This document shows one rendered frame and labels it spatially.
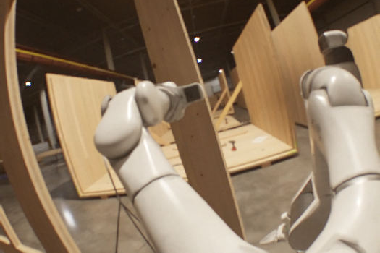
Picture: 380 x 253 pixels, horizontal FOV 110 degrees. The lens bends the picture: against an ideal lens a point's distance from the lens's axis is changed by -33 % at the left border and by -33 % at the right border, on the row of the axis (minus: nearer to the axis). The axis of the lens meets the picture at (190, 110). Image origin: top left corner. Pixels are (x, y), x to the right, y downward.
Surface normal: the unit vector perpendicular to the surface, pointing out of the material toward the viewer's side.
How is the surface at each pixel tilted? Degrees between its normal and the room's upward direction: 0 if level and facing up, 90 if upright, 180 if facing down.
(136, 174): 39
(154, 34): 90
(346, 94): 64
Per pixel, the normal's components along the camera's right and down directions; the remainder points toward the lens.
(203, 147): -0.17, 0.09
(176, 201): 0.06, -0.87
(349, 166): -0.75, -0.63
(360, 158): -0.45, -0.77
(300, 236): -0.57, 0.12
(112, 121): -0.29, -0.67
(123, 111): -0.09, -0.78
